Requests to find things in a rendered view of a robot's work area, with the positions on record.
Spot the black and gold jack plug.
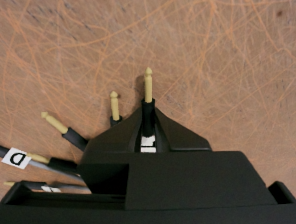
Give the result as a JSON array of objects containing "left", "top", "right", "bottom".
[
  {"left": 41, "top": 112, "right": 88, "bottom": 152},
  {"left": 3, "top": 181, "right": 60, "bottom": 192},
  {"left": 110, "top": 91, "right": 123, "bottom": 127},
  {"left": 141, "top": 68, "right": 156, "bottom": 152}
]

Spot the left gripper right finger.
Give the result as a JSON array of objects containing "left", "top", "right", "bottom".
[{"left": 154, "top": 107, "right": 213, "bottom": 152}]

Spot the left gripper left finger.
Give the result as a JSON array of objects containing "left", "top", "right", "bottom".
[{"left": 84, "top": 107, "right": 143, "bottom": 153}]

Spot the black and yellow jack plug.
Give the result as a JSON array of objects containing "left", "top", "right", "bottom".
[{"left": 26, "top": 153, "right": 79, "bottom": 174}]

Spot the black and tan jack plug with tag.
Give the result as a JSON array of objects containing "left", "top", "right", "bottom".
[{"left": 0, "top": 146, "right": 31, "bottom": 168}]

